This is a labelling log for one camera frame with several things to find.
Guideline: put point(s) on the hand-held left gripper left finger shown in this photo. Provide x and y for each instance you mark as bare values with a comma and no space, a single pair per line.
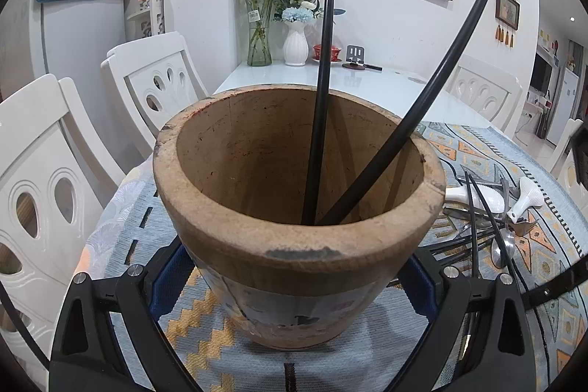
165,282

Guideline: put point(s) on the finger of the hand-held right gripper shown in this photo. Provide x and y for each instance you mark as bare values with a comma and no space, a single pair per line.
551,288

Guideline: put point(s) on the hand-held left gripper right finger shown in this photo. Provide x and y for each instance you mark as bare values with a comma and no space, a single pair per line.
422,282

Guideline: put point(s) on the pile of black chopsticks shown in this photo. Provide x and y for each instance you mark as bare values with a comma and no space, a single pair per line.
455,258

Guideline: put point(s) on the silver metal spoon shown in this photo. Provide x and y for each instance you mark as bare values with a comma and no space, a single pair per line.
503,249

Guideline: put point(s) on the silver metal utensil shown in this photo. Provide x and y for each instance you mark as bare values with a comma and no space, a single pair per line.
464,215

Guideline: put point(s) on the white dimpled rice paddle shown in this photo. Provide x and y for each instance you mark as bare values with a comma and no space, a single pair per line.
482,199
528,192

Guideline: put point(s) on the brown clay pot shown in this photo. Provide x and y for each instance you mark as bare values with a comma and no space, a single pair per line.
294,245

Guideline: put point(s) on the single long black chopstick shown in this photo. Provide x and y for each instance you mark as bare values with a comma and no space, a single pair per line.
321,98
422,99

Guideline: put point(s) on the patterned blue woven table mat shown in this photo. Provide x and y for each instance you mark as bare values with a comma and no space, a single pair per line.
367,341

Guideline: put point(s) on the white dining chair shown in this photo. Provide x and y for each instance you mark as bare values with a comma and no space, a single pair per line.
41,135
138,61
562,153
500,75

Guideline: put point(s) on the television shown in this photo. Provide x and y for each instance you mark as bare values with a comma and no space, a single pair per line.
541,73

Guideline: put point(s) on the black pen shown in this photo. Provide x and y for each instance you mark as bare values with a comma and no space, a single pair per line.
373,66

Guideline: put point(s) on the grey phone stand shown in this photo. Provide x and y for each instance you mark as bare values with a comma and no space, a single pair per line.
354,54

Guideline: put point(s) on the red lidded tea cup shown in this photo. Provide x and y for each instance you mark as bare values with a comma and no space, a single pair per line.
334,52

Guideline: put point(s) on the clear glass vase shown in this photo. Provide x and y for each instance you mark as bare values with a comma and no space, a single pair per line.
259,47

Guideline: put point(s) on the white refrigerator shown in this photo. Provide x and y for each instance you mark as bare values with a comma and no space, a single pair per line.
78,38

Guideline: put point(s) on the white ceramic vase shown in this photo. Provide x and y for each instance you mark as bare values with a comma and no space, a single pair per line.
295,47

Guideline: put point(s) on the white corner shelf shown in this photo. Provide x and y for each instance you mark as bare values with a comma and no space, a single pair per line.
154,6

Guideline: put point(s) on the hanging framed tassel ornament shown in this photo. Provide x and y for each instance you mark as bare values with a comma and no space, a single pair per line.
507,8

